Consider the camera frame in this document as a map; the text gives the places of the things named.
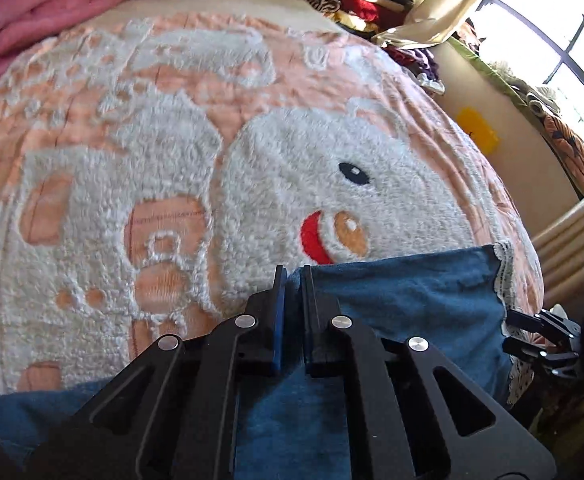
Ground blue denim pants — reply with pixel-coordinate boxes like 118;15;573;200
0;245;515;480

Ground orange white printed blanket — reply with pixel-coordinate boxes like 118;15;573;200
0;12;545;406

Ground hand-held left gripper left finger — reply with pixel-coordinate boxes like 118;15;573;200
26;265;287;480

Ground dark purple clothes heap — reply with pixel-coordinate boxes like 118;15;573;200
382;45;445;96

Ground pink quilt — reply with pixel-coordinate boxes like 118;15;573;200
0;0;137;106

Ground clothes on window sill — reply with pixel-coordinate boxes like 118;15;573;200
452;20;584;196

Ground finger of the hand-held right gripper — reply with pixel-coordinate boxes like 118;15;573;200
502;337;582;377
505;309;582;343

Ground cream ridged bed frame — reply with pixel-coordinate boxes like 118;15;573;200
532;175;584;301

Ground yellow plastic box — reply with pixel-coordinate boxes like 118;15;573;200
456;107;502;155

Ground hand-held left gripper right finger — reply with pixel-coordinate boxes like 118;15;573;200
302;265;557;480

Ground window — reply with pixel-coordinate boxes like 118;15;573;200
464;0;584;161

